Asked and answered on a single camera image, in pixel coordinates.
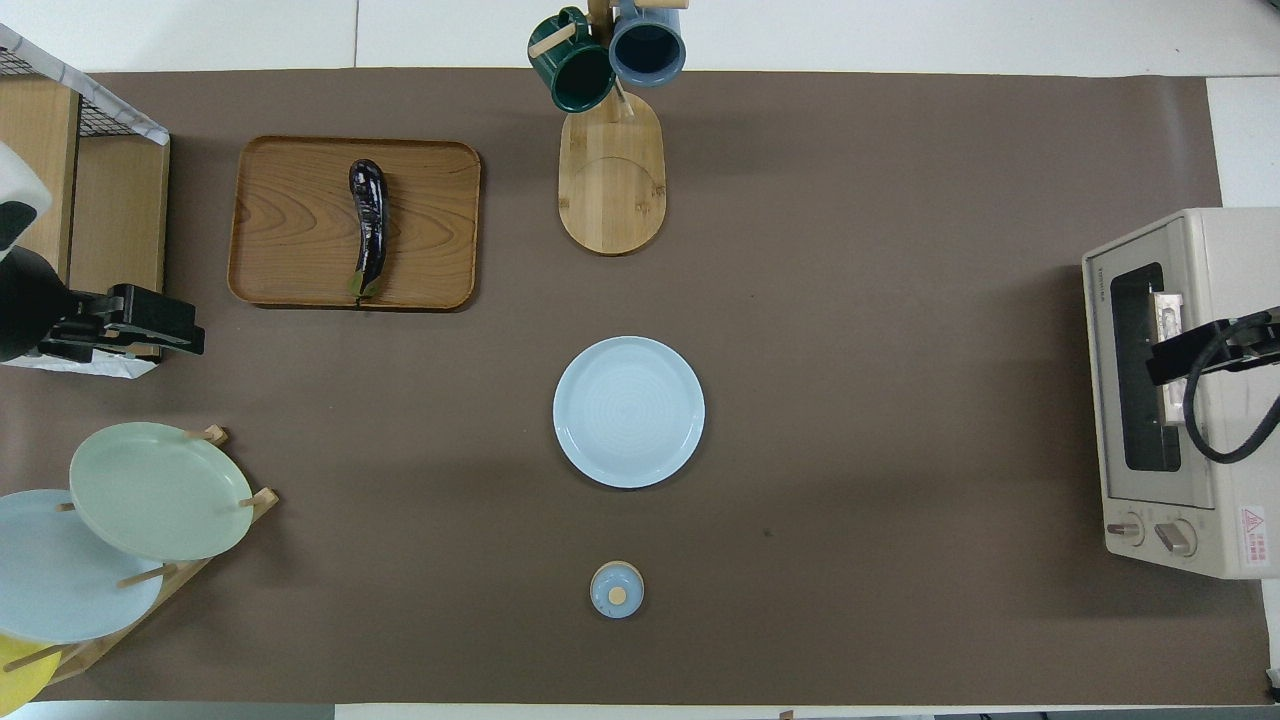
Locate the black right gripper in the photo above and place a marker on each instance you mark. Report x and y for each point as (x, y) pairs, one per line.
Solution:
(1255, 342)

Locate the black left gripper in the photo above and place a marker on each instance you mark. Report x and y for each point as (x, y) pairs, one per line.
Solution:
(30, 305)

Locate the beige toaster oven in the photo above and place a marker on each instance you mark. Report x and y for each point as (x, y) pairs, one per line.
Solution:
(1235, 260)

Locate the dark purple eggplant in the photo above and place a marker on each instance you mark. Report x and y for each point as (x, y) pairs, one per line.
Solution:
(370, 225)

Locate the white patterned cloth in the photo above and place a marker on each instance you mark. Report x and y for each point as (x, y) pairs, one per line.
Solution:
(105, 366)

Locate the wooden step shelf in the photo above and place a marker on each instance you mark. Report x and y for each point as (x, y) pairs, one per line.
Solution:
(115, 215)

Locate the pale green plate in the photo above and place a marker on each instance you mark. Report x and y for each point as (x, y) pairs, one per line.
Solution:
(160, 490)

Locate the brown wooden tray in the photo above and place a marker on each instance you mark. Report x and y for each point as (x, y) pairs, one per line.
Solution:
(290, 220)

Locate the wooden plate rack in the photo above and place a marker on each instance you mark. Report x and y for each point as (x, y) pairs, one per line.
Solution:
(264, 500)

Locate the light blue racked plate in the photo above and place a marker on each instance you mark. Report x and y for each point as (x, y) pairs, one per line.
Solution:
(55, 580)

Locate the brown table mat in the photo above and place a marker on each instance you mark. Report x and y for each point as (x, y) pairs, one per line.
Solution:
(850, 350)

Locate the yellow plate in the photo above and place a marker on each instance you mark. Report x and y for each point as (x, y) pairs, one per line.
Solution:
(20, 680)

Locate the wooden mug tree stand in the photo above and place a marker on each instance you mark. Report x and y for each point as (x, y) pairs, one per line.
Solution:
(612, 190)

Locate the dark green mug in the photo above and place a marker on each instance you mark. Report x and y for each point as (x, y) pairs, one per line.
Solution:
(575, 70)

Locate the small blue call bell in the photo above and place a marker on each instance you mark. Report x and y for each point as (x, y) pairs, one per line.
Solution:
(617, 590)

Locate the blue mug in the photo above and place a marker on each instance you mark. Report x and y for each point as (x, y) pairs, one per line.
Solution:
(647, 45)

